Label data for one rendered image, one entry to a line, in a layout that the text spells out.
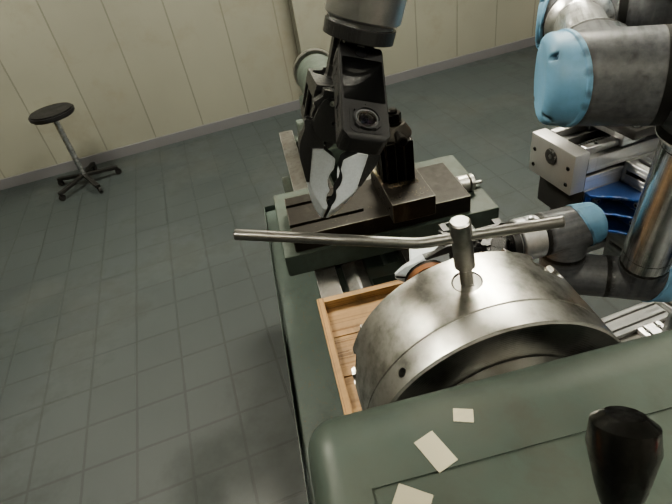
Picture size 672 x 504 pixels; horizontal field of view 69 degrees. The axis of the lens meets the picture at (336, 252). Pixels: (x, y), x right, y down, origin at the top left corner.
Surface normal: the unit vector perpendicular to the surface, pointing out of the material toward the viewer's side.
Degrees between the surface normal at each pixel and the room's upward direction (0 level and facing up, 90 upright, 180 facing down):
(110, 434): 0
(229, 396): 0
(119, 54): 90
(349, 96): 34
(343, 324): 0
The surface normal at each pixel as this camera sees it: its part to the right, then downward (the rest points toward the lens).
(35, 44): 0.32, 0.55
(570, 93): -0.36, 0.58
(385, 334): -0.81, -0.37
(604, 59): -0.32, -0.07
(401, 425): -0.18, -0.87
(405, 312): -0.66, -0.52
